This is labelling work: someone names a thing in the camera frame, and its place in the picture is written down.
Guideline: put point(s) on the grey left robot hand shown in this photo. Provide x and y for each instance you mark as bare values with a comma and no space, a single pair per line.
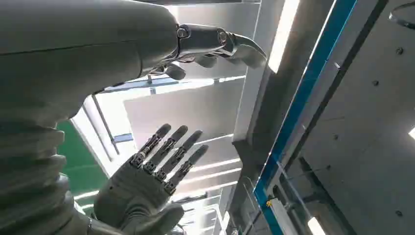
81,42

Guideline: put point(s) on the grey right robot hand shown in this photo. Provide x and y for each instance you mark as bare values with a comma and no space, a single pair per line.
136,194

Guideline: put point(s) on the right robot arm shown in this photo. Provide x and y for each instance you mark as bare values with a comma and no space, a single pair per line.
97,228

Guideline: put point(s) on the green panel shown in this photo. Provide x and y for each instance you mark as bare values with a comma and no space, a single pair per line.
79,162

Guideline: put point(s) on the ribbed grey left arm sleeve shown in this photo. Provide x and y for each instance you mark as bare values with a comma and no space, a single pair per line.
29,181

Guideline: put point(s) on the small yellow tag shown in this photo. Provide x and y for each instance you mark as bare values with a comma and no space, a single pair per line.
269,203

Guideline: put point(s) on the small bright lamp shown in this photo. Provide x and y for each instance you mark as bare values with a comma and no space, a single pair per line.
315,226

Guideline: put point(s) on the long bright light strip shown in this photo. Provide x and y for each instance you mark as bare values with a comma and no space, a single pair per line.
282,32

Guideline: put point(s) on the blue frame rail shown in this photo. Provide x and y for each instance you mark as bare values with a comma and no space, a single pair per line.
304,94

